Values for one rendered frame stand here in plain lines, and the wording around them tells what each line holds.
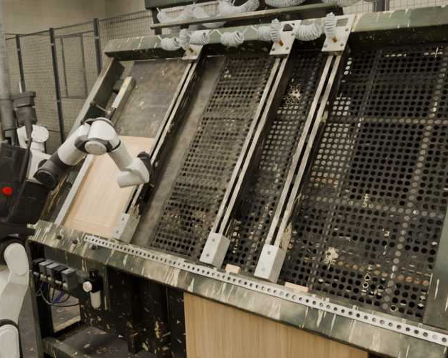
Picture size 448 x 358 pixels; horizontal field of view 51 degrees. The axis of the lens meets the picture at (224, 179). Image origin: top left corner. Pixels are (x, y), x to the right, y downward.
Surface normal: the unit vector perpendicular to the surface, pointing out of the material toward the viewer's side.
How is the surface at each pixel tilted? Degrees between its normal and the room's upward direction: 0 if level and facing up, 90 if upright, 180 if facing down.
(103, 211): 52
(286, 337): 90
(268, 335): 90
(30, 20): 90
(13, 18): 90
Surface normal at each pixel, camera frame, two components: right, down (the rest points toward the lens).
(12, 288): 0.61, 0.49
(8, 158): 0.80, 0.11
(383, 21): -0.49, -0.44
